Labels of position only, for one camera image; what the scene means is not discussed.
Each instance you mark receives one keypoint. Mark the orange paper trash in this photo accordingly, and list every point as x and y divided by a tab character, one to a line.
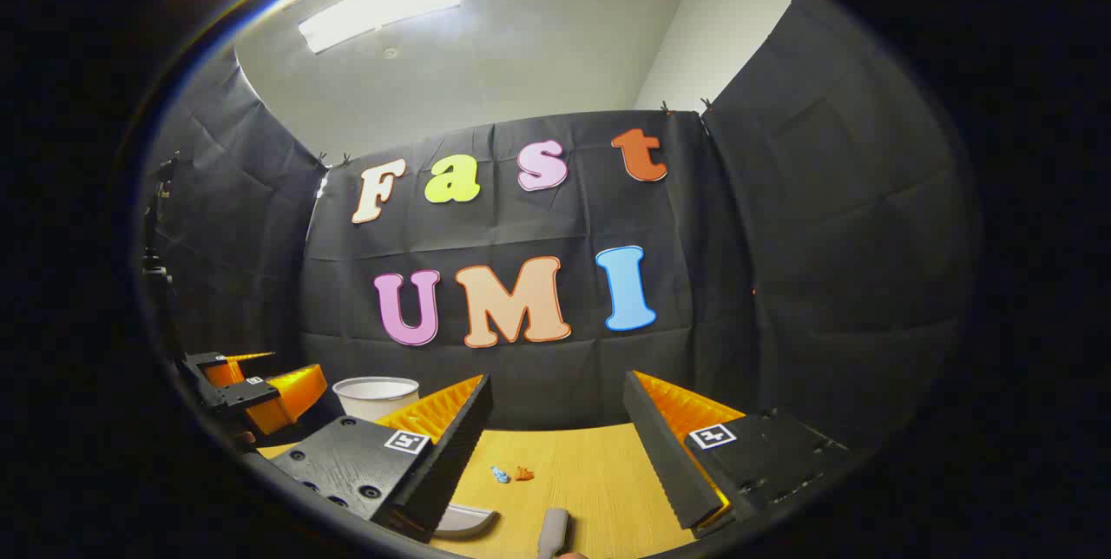
523	473

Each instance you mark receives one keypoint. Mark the ceiling light panel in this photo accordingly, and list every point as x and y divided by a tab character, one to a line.
382	8

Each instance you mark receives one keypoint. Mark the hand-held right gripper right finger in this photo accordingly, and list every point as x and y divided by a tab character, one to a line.
664	455

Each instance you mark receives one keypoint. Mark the wooden desktop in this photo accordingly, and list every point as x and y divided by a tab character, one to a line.
590	472

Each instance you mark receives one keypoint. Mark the blue paper trash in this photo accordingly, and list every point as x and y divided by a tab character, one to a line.
500	475

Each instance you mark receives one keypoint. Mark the small grey broom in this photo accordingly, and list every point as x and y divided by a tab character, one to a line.
554	533

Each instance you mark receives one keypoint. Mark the grey plastic dustpan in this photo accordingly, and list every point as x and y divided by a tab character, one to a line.
464	522

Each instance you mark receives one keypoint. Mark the black backdrop cloth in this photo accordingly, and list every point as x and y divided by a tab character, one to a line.
538	385

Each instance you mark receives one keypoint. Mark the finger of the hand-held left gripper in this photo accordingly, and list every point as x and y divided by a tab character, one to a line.
200	364
247	396

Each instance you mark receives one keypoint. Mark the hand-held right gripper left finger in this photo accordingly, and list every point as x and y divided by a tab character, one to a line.
451	455

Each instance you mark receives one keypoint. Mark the white ribbed garbage bin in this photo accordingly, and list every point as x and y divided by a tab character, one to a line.
373	398

